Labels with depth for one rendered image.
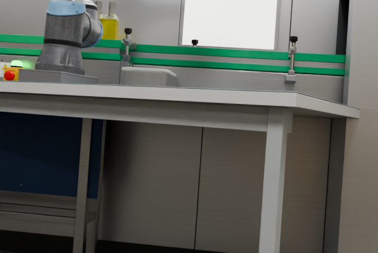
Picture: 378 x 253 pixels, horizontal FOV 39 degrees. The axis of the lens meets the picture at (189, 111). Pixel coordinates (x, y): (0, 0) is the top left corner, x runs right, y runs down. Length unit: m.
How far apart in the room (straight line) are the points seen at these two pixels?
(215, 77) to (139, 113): 0.73
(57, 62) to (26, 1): 1.01
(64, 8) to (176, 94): 0.51
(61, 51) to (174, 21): 0.83
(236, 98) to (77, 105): 0.52
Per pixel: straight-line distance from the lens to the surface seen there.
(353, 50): 2.01
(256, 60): 2.16
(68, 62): 1.66
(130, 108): 1.48
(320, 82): 2.14
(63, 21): 1.68
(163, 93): 1.37
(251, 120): 1.31
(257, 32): 2.34
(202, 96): 1.32
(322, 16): 2.40
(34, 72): 1.67
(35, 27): 2.58
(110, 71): 2.12
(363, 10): 2.04
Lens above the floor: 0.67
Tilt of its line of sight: 1 degrees up
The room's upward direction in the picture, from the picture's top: 4 degrees clockwise
